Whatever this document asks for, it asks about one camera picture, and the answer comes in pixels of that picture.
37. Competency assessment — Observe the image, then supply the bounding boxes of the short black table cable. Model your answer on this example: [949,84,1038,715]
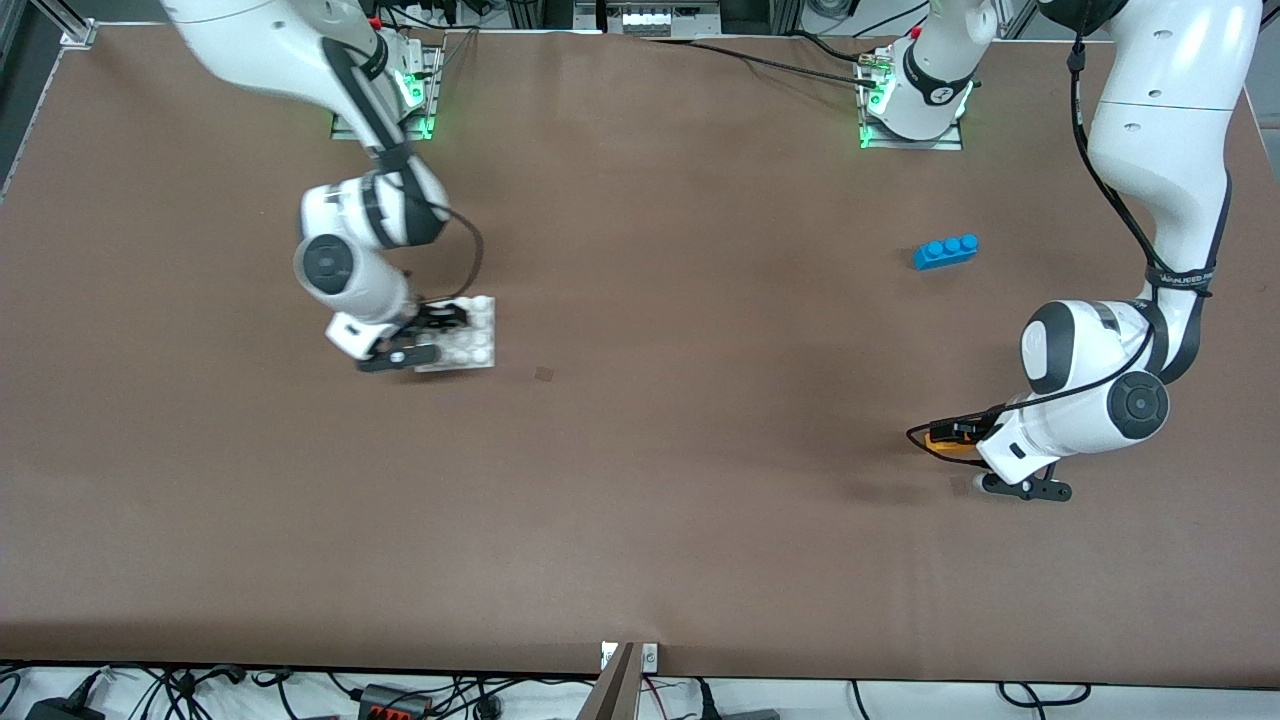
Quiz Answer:
[788,32,873,63]

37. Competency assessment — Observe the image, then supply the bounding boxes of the white power strip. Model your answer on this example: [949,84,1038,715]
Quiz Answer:
[604,0,722,39]

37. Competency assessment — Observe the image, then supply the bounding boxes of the black red power adapter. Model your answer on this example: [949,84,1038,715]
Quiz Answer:
[357,683,434,720]

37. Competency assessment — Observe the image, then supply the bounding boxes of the white studded base plate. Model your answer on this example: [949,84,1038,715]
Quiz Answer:
[414,295,499,375]

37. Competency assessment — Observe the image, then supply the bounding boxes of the thin grey base cable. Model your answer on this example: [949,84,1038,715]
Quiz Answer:
[428,27,482,113]

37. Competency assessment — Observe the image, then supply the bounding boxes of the black power brick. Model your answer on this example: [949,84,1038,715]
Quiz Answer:
[24,670,107,720]

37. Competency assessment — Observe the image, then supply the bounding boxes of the black floor plug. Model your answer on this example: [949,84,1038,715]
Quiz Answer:
[694,679,782,720]

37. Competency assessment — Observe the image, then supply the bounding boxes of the looped black floor cable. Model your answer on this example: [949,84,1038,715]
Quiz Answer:
[998,681,1092,708]

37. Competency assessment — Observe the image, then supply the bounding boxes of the blue toy block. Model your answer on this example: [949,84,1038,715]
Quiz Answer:
[912,233,980,272]

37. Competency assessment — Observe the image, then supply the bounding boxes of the brown wooden beam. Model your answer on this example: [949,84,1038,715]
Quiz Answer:
[577,642,642,720]

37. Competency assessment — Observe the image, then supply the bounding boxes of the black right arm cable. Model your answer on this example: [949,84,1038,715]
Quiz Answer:
[320,38,486,313]

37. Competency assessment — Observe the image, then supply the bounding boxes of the long black table cable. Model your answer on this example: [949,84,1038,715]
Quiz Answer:
[640,36,886,89]

